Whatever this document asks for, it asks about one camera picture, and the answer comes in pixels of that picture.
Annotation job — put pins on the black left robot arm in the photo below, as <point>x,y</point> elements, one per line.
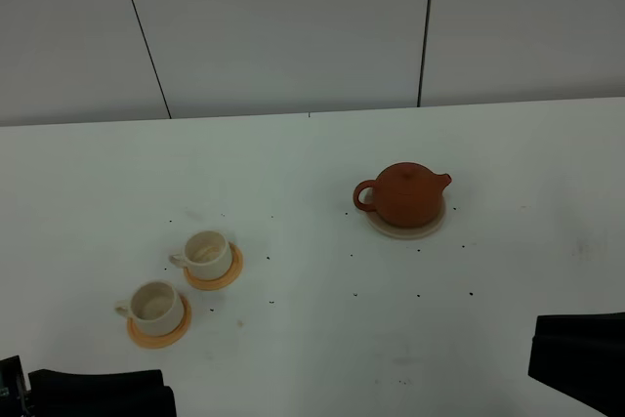
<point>51,393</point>

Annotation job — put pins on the brown clay teapot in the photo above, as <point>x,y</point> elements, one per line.
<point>405,195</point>

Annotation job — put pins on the white teacup far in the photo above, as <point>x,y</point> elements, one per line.
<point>206,255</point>

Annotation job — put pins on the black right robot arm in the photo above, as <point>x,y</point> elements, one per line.
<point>581,356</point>

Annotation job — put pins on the orange coaster far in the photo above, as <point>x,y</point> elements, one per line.
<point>223,281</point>

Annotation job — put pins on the orange coaster near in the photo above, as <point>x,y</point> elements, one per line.
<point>145,341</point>

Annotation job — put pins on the beige round teapot coaster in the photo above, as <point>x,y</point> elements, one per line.
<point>376,222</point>

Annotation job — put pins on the white teacup near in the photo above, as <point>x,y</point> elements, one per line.
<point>156,308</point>

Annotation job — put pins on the white teacup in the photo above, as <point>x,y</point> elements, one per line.
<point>156,308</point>
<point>206,255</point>

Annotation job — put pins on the orange coaster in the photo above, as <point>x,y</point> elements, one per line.
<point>223,281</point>
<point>145,341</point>

